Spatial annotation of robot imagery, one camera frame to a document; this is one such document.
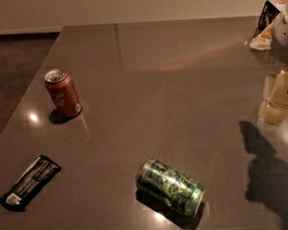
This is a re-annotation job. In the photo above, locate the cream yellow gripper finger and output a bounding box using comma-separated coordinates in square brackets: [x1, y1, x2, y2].
[261, 68, 288, 125]

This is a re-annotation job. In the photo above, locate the green soda can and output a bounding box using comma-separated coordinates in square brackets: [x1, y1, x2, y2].
[135, 158, 205, 217]

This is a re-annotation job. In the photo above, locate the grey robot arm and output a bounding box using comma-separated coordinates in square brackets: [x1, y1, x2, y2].
[250, 0, 288, 125]

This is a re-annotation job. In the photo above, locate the red cola can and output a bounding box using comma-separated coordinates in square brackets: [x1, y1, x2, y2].
[44, 68, 82, 118]

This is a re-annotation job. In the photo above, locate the black snack bar wrapper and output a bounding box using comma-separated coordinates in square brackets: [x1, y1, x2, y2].
[0, 155, 62, 212]

